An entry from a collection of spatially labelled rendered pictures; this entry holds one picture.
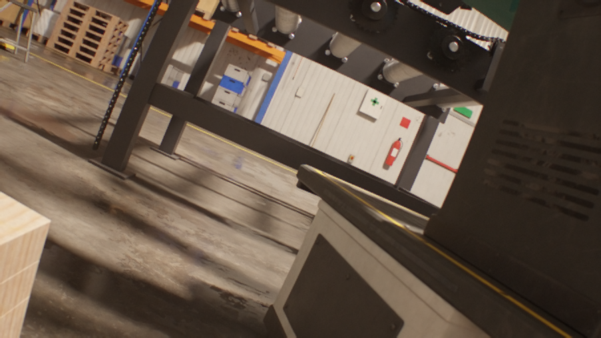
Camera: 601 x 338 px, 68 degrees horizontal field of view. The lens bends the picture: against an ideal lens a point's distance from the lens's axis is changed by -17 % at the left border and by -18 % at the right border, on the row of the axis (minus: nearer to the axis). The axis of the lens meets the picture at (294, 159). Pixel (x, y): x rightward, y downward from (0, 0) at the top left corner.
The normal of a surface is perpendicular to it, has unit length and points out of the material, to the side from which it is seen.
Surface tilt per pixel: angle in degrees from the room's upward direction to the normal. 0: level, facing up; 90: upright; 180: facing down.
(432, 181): 90
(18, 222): 0
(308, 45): 90
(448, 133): 90
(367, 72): 90
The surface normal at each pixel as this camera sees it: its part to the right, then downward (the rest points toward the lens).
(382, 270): -0.89, -0.39
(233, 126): 0.04, 0.07
